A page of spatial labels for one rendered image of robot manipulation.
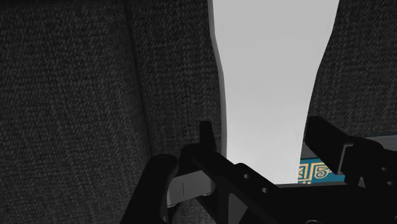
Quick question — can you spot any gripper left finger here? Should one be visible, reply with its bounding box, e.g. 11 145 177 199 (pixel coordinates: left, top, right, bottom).
181 120 281 224

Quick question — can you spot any blue patterned rug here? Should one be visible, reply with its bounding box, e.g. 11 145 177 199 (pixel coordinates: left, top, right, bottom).
297 158 345 185

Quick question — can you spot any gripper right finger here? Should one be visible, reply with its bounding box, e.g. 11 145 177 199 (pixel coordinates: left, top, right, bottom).
303 116 397 189

